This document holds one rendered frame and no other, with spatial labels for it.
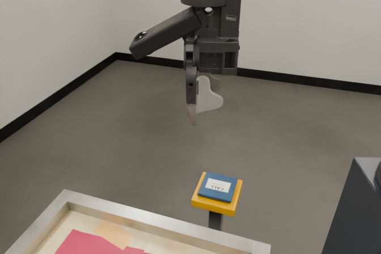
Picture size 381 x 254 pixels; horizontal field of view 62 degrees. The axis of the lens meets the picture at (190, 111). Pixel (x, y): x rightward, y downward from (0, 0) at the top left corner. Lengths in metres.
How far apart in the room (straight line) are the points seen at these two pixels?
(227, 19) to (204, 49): 0.05
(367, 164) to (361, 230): 0.14
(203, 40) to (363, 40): 3.39
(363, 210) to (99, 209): 0.63
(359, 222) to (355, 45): 3.13
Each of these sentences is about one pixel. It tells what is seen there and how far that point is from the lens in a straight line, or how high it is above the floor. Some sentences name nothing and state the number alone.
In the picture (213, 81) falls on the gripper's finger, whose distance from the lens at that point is 0.57.
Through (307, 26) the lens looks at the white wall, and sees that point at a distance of 3.73.
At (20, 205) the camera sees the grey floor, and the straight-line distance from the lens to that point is 2.52.
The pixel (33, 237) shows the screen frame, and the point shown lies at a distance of 0.92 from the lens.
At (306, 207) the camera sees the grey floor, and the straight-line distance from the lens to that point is 2.36.
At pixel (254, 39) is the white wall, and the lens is 3.81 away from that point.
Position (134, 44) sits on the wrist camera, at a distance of 0.50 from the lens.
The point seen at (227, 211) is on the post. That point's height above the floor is 0.94.
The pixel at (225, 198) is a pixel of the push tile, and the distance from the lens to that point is 0.95.
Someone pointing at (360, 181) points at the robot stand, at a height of 1.18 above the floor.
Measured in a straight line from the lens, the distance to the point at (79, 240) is 0.92.
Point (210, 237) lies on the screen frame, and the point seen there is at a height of 0.99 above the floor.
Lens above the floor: 1.65
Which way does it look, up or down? 31 degrees down
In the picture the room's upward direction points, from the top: straight up
